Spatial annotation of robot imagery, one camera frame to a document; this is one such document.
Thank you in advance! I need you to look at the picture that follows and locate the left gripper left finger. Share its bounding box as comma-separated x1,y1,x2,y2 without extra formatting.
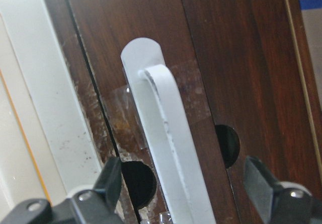
1,157,122,223

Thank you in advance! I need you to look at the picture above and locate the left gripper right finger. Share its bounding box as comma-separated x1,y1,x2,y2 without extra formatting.
244,156,321,223

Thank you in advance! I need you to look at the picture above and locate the white drawer handle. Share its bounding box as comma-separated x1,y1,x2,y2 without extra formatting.
121,38,215,223

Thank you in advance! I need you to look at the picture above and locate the white cabinet body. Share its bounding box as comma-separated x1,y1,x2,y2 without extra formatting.
1,0,102,204

